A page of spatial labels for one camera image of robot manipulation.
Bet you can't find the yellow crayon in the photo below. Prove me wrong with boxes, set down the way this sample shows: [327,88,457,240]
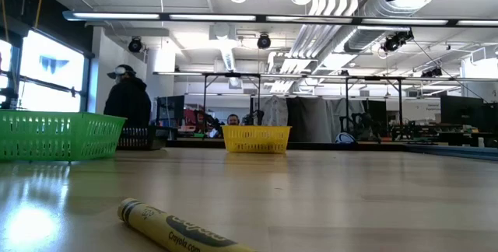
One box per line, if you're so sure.
[117,198,258,252]

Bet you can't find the beam with light strips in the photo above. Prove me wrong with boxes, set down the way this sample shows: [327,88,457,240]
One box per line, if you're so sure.
[61,9,498,28]

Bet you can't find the black ceiling lamp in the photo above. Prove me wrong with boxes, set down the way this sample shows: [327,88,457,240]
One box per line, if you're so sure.
[127,37,143,54]
[256,33,272,50]

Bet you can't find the black curtain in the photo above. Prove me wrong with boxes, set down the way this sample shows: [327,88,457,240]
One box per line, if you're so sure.
[286,96,328,143]
[363,99,389,142]

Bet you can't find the grey curtain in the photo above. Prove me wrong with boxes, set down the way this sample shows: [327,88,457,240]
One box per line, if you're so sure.
[326,98,366,128]
[258,95,289,127]

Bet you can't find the black monitor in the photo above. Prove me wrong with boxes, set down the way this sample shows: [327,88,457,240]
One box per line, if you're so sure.
[156,95,186,128]
[440,94,486,128]

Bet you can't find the red cabinet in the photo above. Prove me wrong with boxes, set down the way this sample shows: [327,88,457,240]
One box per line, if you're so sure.
[183,107,198,127]

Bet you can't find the yellow plastic basket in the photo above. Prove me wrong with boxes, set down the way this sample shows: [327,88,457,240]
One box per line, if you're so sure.
[221,124,293,155]

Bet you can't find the black and white ball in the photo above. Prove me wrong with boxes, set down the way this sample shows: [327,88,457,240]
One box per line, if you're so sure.
[334,131,357,145]

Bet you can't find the black plastic basket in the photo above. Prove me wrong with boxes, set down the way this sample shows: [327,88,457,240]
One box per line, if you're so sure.
[117,124,179,152]

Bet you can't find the bright window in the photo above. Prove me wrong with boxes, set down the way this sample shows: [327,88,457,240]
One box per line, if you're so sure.
[0,30,89,115]

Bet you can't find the green plastic basket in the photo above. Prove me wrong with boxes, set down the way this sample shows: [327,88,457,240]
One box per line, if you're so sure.
[0,110,128,163]

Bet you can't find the silver ventilation duct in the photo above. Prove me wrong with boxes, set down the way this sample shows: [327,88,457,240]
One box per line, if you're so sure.
[344,0,454,53]

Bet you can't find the black overhead camera rig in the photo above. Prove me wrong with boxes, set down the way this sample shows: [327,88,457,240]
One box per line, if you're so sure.
[419,66,444,79]
[380,29,415,54]

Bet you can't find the distant black workstation frame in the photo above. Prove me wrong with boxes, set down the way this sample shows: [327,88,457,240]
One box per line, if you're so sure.
[153,72,408,144]

